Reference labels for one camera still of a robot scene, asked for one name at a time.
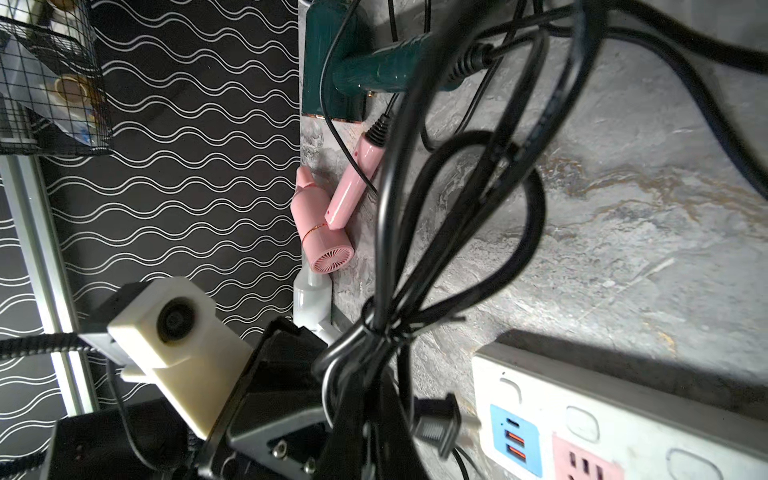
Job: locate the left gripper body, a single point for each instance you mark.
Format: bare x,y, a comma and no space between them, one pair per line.
273,425

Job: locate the white multicolour power strip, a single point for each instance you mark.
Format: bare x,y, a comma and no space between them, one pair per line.
546,419

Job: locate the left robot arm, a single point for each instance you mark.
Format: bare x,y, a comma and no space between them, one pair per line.
147,440

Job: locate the white hair dryer front left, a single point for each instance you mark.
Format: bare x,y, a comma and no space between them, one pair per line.
312,304

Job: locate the pink hair dryer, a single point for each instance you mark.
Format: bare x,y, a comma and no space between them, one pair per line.
321,218

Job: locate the large green orange hair dryer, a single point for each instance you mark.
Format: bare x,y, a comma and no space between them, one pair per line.
341,65

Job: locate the white bottle in mesh basket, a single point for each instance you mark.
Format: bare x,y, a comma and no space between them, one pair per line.
66,101

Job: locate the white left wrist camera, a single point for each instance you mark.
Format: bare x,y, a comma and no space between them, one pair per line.
169,329

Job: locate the black cable large green dryer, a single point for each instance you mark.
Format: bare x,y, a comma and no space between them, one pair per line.
365,375

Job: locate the black wire mesh basket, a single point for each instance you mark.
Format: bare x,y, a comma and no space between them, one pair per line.
47,38

